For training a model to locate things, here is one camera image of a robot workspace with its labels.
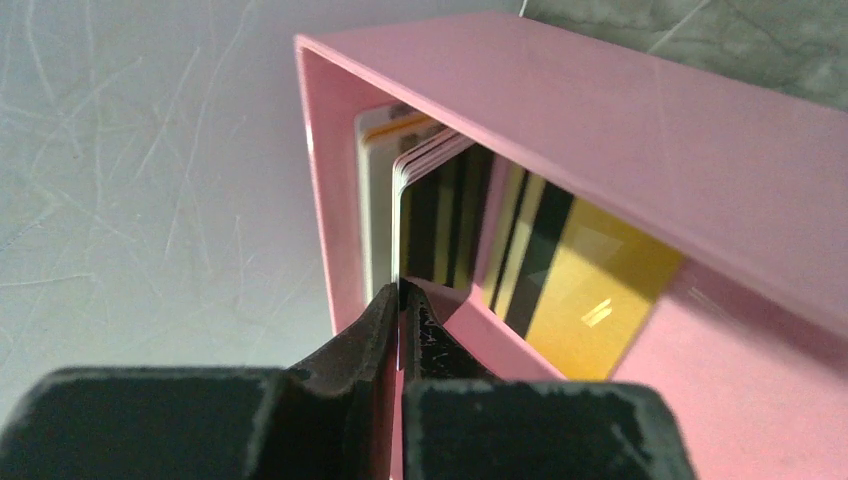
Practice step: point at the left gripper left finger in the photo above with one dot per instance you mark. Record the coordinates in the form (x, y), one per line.
(329, 416)

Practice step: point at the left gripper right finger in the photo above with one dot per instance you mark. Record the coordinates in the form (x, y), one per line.
(461, 421)

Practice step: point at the pink plastic bin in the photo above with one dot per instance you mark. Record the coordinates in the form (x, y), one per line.
(749, 344)

